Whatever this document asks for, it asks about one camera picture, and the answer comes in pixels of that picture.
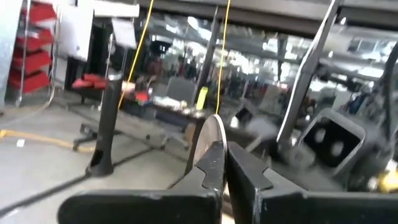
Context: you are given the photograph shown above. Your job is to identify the yellow hanging cable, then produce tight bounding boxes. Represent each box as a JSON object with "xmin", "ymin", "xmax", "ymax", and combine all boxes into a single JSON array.
[
  {"xmin": 117, "ymin": 0, "xmax": 155, "ymax": 110},
  {"xmin": 215, "ymin": 0, "xmax": 232, "ymax": 115}
]

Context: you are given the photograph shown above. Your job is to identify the black post with flared base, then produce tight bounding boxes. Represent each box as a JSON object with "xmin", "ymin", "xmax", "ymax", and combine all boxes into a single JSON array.
[{"xmin": 85, "ymin": 73, "xmax": 124, "ymax": 177}]

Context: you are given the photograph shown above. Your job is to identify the grey office chair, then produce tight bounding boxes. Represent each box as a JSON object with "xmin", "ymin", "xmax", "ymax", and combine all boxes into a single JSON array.
[{"xmin": 146, "ymin": 76, "xmax": 200, "ymax": 151}]

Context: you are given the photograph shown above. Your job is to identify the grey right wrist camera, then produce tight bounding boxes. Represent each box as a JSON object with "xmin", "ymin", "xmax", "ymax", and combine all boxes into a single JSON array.
[{"xmin": 297, "ymin": 108, "xmax": 367, "ymax": 177}]

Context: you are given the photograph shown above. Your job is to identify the white whiteboard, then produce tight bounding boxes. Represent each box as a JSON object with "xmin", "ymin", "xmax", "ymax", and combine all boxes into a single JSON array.
[{"xmin": 57, "ymin": 0, "xmax": 96, "ymax": 62}]

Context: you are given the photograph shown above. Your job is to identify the yellow-green upright object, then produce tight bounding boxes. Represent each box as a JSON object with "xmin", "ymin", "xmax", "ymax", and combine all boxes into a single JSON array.
[{"xmin": 195, "ymin": 86, "xmax": 210, "ymax": 111}]

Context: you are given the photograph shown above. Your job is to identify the shelf rack with red bins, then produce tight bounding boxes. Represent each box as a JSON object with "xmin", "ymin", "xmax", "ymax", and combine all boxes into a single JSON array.
[{"xmin": 7, "ymin": 0, "xmax": 60, "ymax": 108}]

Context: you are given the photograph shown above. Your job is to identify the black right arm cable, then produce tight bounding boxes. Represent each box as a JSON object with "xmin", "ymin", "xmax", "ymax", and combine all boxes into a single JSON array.
[{"xmin": 379, "ymin": 40, "xmax": 398, "ymax": 142}]

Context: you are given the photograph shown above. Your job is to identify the black metal pole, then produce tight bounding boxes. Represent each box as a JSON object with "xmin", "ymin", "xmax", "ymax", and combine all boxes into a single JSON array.
[{"xmin": 185, "ymin": 5, "xmax": 222, "ymax": 175}]

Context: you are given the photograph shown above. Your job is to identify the yellow floor cable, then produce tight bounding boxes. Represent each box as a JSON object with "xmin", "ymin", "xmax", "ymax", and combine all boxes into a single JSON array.
[{"xmin": 0, "ymin": 128, "xmax": 96, "ymax": 154}]

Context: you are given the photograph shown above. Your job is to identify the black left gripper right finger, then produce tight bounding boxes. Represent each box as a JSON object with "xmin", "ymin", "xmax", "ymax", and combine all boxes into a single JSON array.
[{"xmin": 226, "ymin": 141, "xmax": 398, "ymax": 224}]

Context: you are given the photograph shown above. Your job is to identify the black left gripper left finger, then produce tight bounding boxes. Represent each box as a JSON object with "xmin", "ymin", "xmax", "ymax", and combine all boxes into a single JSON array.
[{"xmin": 57, "ymin": 140, "xmax": 227, "ymax": 224}]

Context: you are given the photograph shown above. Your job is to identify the red items on desk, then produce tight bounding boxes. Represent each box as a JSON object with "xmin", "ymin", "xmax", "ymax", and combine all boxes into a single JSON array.
[{"xmin": 70, "ymin": 73, "xmax": 109, "ymax": 91}]

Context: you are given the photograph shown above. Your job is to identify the white tilted panel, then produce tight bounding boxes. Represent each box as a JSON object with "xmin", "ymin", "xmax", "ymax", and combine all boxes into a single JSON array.
[{"xmin": 111, "ymin": 17, "xmax": 138, "ymax": 50}]

